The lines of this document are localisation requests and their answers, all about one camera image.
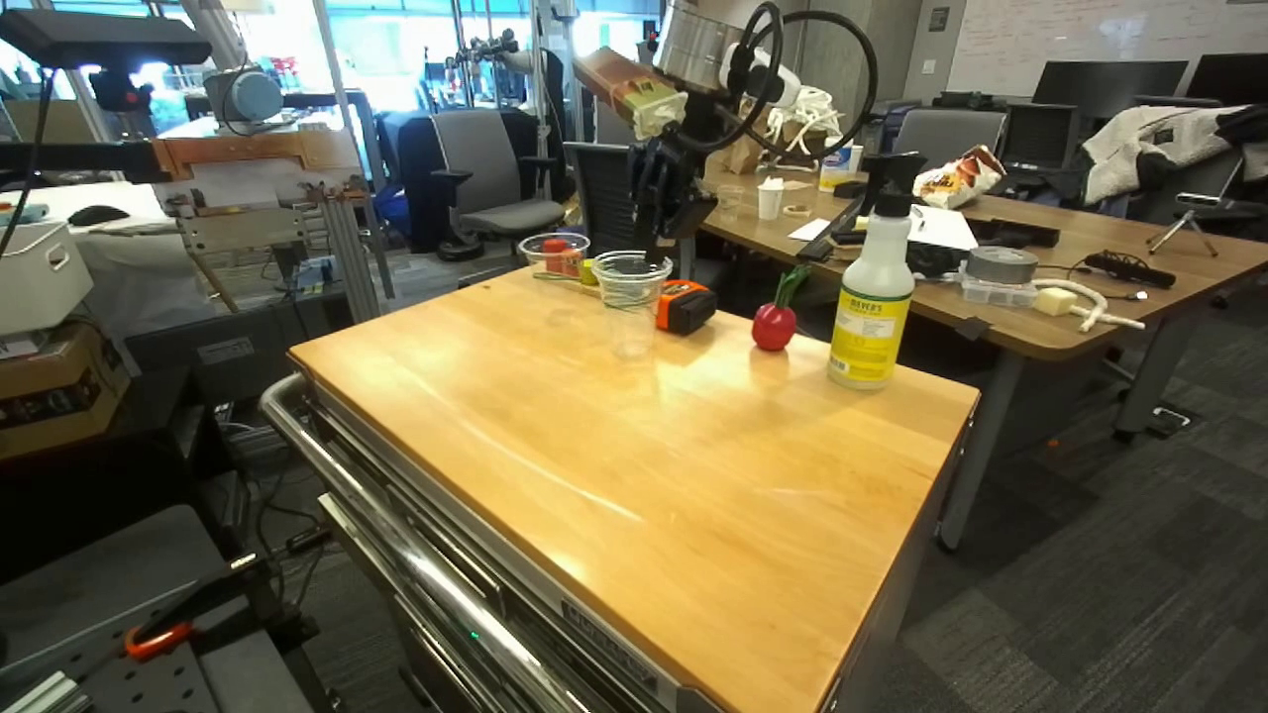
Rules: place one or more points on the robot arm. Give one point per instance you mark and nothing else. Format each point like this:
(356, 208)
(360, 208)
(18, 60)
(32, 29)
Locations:
(716, 80)

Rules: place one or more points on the grey office chair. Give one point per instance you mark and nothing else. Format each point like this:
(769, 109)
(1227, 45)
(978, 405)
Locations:
(484, 185)

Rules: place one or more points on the snack bag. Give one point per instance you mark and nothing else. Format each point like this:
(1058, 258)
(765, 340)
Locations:
(962, 179)

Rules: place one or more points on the red toy pepper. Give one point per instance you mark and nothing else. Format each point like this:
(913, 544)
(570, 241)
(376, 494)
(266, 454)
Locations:
(774, 319)

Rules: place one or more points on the white yellow spray bottle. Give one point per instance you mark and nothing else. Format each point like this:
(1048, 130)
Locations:
(876, 286)

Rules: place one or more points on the grey tape roll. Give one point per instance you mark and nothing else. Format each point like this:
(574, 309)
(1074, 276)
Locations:
(996, 266)

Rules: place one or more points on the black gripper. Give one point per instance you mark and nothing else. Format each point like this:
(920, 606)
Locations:
(669, 190)

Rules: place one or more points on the white small cup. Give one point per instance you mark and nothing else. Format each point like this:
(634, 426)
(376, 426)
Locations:
(769, 199)

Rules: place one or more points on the clear plastic cup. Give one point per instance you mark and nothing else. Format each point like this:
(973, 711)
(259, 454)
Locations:
(557, 256)
(629, 278)

